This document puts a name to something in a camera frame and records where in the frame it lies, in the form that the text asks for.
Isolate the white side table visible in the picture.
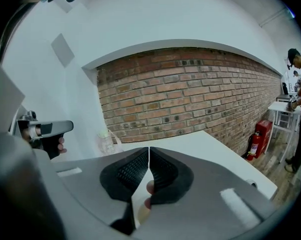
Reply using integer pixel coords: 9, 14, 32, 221
267, 100, 301, 164

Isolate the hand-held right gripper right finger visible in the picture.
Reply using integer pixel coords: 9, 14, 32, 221
132, 146, 279, 240

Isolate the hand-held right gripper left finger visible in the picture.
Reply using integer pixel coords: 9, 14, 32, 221
50, 146, 150, 236

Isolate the small grey round object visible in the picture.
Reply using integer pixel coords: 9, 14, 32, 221
245, 178, 259, 189

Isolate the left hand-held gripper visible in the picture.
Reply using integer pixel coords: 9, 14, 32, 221
16, 110, 74, 160

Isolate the person's left hand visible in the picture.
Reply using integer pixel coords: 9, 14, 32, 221
57, 136, 68, 155

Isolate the clear plastic bottle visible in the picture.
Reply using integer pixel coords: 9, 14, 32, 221
97, 129, 124, 158

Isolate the red fire extinguisher cabinet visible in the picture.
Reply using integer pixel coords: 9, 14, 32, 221
254, 119, 274, 155

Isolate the person's right hand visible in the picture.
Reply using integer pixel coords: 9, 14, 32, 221
143, 179, 155, 210

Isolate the grey ceiling panel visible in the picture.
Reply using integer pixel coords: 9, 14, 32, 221
50, 33, 76, 69

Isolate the red fire extinguisher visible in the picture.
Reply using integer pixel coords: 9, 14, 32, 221
245, 130, 263, 162

